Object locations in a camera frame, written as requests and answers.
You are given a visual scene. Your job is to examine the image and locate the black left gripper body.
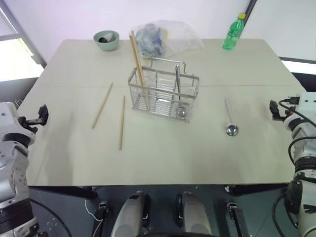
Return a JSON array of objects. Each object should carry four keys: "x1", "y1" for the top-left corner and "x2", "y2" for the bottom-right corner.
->
[{"x1": 18, "y1": 115, "x2": 41, "y2": 135}]

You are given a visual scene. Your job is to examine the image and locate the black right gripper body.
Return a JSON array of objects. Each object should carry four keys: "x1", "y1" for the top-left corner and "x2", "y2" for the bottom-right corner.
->
[{"x1": 272, "y1": 108, "x2": 289, "y2": 122}]

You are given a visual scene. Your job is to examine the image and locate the black furniture piece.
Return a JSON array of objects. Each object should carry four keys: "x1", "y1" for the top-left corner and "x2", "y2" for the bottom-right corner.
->
[{"x1": 278, "y1": 56, "x2": 316, "y2": 93}]

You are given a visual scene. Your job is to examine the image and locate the steel spoon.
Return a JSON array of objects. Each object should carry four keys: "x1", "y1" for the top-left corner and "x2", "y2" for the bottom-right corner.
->
[
  {"x1": 224, "y1": 98, "x2": 239, "y2": 137},
  {"x1": 174, "y1": 64, "x2": 188, "y2": 118}
]

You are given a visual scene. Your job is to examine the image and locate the wooden chopstick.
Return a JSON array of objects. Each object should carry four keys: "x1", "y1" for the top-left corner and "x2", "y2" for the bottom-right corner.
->
[
  {"x1": 91, "y1": 82, "x2": 114, "y2": 129},
  {"x1": 118, "y1": 95, "x2": 126, "y2": 151},
  {"x1": 128, "y1": 35, "x2": 145, "y2": 86},
  {"x1": 130, "y1": 30, "x2": 147, "y2": 86}
]

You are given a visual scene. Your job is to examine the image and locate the green plastic bottle yellow cap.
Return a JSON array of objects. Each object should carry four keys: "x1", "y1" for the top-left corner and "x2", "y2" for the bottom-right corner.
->
[{"x1": 222, "y1": 12, "x2": 246, "y2": 51}]

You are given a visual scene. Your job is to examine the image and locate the pale green bowl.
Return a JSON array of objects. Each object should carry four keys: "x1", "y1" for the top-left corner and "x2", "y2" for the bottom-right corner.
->
[{"x1": 93, "y1": 30, "x2": 120, "y2": 52}]

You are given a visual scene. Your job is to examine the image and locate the dark round floor base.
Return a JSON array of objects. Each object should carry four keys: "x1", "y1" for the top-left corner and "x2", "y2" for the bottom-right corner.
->
[{"x1": 29, "y1": 197, "x2": 73, "y2": 237}]

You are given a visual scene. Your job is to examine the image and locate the clear plastic bag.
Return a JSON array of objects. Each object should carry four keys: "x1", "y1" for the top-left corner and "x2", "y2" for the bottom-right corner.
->
[{"x1": 130, "y1": 19, "x2": 205, "y2": 59}]

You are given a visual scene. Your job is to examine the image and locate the grey rounded leg shell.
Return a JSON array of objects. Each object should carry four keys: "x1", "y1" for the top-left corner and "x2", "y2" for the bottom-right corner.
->
[
  {"x1": 109, "y1": 191, "x2": 152, "y2": 237},
  {"x1": 174, "y1": 191, "x2": 211, "y2": 237}
]

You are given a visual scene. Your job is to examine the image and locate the blue items in bag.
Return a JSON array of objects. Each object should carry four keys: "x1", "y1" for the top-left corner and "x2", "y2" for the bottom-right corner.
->
[{"x1": 135, "y1": 23, "x2": 169, "y2": 58}]

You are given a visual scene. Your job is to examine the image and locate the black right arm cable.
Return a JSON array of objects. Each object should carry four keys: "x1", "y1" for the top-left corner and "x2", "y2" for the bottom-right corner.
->
[{"x1": 278, "y1": 96, "x2": 316, "y2": 123}]

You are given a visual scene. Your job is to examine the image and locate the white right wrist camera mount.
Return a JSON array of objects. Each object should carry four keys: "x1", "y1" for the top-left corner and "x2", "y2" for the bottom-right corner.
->
[{"x1": 295, "y1": 92, "x2": 316, "y2": 117}]

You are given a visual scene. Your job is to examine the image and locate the grey window frame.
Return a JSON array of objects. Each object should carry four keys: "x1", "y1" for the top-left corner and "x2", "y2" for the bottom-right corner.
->
[{"x1": 0, "y1": 0, "x2": 48, "y2": 83}]

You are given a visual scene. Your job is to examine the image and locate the dark slanted post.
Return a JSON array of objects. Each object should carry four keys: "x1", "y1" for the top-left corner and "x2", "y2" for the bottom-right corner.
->
[{"x1": 242, "y1": 0, "x2": 258, "y2": 26}]

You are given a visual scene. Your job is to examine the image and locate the thin white cable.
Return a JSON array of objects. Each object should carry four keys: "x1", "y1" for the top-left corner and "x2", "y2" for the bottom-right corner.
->
[{"x1": 84, "y1": 198, "x2": 103, "y2": 223}]

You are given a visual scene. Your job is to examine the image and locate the metal wire cutlery caddy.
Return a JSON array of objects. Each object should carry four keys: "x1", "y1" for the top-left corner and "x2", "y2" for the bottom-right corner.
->
[{"x1": 127, "y1": 57, "x2": 200, "y2": 123}]

